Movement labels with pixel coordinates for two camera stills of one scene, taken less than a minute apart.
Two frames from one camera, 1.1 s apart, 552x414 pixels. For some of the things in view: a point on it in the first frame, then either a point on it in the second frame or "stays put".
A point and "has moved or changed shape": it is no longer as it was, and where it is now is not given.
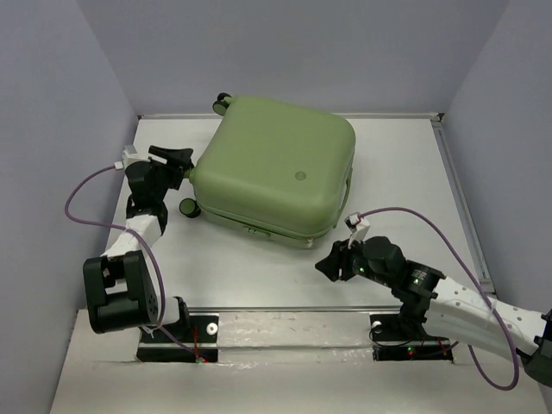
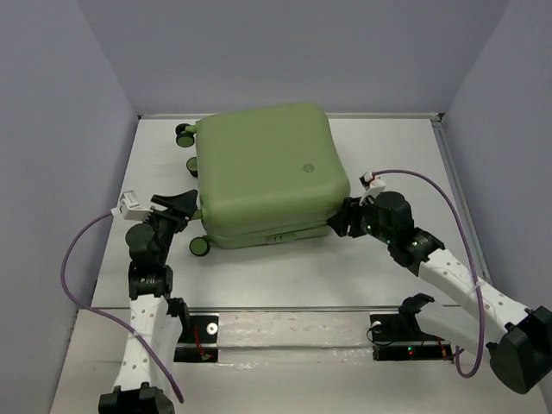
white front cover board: [302, 361] stays put
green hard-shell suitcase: [273, 166] has moved or changed shape
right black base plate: [390, 342] stays put
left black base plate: [180, 342] stays put
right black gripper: [338, 257] → [348, 216]
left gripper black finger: [176, 158] → [182, 205]
